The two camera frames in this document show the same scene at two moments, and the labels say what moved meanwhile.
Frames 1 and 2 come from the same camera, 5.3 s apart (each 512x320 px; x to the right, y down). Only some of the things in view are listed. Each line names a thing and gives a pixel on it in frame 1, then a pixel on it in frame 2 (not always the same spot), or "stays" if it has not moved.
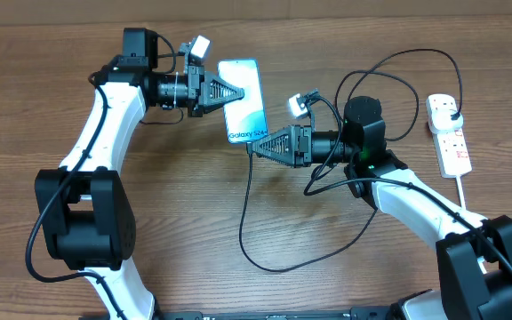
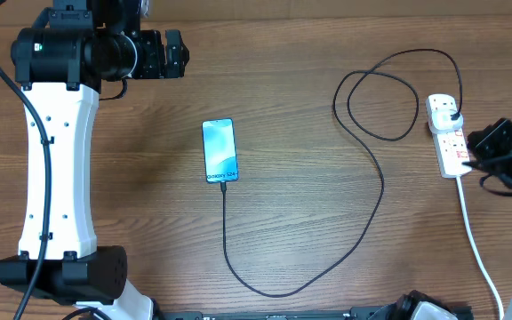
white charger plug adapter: x=441 y=121 stays
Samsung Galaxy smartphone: x=245 y=118 -> x=220 y=148
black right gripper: x=298 y=152 -> x=482 y=147
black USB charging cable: x=355 y=244 -> x=376 y=62
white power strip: x=452 y=148 stays
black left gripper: x=205 y=79 -> x=156 y=67
